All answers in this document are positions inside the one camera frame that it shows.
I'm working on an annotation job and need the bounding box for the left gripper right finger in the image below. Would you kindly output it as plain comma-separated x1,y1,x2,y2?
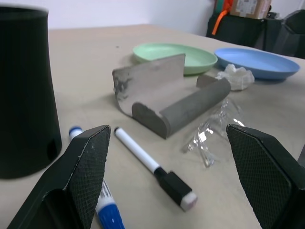
225,123,305,229

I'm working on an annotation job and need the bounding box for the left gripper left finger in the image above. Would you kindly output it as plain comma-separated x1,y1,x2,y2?
7,124,112,229

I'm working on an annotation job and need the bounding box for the blue whiteboard marker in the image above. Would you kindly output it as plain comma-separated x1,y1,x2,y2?
68,125,126,229

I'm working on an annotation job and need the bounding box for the white tissue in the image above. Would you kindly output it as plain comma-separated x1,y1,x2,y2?
215,63,255,92

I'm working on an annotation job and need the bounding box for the blue plate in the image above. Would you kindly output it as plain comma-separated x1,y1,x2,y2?
214,47,301,81

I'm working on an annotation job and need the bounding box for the black whiteboard marker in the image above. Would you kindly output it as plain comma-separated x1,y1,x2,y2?
113,126,198,211

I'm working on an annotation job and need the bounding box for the clear plastic wrapper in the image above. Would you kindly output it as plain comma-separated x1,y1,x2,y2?
182,97,246,169

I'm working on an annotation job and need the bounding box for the black tapered cup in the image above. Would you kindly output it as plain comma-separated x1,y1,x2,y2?
0,6,63,180

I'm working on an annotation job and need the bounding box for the grey eraser block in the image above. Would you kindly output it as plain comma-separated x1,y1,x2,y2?
112,53,232,140

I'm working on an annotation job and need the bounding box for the black plastic case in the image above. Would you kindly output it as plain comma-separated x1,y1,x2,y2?
263,9,305,59

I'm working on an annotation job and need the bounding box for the black fabric bag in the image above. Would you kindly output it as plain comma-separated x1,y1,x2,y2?
206,13,265,48

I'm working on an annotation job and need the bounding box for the green plate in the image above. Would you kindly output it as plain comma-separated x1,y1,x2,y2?
132,42,218,76

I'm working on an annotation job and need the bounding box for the cardboard box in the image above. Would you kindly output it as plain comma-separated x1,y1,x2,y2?
230,0,272,20

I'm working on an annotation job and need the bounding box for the orange strap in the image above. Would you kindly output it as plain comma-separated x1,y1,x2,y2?
211,9,229,35

